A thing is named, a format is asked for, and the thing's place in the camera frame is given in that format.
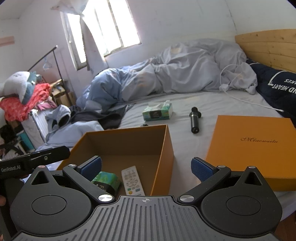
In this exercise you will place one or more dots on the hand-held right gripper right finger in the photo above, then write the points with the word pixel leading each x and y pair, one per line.
pixel 202 169

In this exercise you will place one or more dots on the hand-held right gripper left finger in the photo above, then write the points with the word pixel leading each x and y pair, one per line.
pixel 91 168

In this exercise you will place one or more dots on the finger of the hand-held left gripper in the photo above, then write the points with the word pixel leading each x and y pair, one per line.
pixel 57 153

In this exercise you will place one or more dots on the orange cardboard box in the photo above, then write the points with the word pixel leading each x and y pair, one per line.
pixel 164 157

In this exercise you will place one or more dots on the green snack packet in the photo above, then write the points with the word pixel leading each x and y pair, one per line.
pixel 107 180

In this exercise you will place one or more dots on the bed with grey sheet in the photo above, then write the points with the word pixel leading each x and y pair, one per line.
pixel 196 143

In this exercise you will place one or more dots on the black backpack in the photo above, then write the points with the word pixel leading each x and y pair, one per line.
pixel 9 141

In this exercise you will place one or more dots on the white radiator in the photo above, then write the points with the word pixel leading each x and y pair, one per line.
pixel 34 129

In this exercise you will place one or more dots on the light blue hooded jacket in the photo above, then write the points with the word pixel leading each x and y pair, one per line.
pixel 55 115

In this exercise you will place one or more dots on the white remote control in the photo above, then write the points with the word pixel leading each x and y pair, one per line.
pixel 133 180

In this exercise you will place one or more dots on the pink cloth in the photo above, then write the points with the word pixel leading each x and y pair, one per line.
pixel 46 106

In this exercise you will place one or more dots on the black microphone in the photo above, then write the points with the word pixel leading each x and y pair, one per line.
pixel 194 120

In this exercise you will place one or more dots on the orange box lid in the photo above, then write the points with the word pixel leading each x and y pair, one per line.
pixel 249 150

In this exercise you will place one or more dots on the dark grey cloth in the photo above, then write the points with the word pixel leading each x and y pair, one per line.
pixel 108 118

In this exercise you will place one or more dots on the red cloth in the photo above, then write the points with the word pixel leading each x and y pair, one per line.
pixel 20 104

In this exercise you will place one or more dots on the green tissue pack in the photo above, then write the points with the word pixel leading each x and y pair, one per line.
pixel 157 112

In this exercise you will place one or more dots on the white plush toy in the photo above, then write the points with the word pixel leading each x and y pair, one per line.
pixel 16 83

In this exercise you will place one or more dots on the white charger adapter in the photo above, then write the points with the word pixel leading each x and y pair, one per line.
pixel 223 87

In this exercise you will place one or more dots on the clothes hanger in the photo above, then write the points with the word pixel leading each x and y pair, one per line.
pixel 47 66

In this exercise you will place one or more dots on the black clothes rack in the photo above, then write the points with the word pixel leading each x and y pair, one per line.
pixel 55 60

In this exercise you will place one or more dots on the light blue duvet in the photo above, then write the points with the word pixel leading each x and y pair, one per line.
pixel 185 67

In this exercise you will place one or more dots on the white curtain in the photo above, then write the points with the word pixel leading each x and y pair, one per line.
pixel 90 46

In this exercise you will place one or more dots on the wooden headboard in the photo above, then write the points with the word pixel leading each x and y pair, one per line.
pixel 266 51

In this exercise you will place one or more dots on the window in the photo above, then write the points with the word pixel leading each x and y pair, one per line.
pixel 115 23

